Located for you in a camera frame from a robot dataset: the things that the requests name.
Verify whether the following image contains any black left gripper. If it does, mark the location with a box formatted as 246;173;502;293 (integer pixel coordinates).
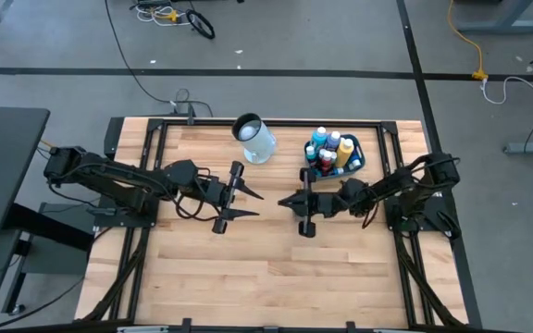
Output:
196;160;265;235

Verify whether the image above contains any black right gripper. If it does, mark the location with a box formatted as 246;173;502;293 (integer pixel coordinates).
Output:
278;166;355;239

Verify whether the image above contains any red paint bottle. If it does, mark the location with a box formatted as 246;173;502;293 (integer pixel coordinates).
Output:
319;150;335;176

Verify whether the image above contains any large teal paint bottle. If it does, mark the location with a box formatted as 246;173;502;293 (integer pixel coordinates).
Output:
310;126;328;149

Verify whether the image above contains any yellow paint bottle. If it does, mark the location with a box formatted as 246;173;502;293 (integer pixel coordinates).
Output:
334;137;355;168

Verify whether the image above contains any purple paint bottle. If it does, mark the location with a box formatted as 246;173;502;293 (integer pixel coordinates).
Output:
325;130;342;152

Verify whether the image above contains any white spot lamp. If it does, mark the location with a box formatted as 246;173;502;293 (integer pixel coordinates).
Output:
230;112;278;166

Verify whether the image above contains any teal plastic bin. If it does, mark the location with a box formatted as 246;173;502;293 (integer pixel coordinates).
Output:
303;133;367;181

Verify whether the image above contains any black desk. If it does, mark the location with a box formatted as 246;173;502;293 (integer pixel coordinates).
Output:
0;105;51;235

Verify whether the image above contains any black cable coil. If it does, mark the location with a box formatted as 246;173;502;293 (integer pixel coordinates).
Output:
185;8;217;41

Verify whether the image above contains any white and yellow wire bundle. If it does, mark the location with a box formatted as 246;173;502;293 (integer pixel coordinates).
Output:
130;0;189;28

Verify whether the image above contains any black floor cable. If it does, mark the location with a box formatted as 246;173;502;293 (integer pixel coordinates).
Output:
104;0;215;117

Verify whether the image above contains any yellow floor cable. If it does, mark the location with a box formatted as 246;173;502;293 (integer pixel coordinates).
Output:
446;0;490;82

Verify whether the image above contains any grey floor frame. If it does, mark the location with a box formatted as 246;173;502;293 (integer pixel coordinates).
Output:
502;141;533;156

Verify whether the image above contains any white floor cable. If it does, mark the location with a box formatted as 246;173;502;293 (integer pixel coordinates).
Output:
480;75;533;124

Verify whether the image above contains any grey desk frame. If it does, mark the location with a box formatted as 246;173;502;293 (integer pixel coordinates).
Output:
455;0;533;36

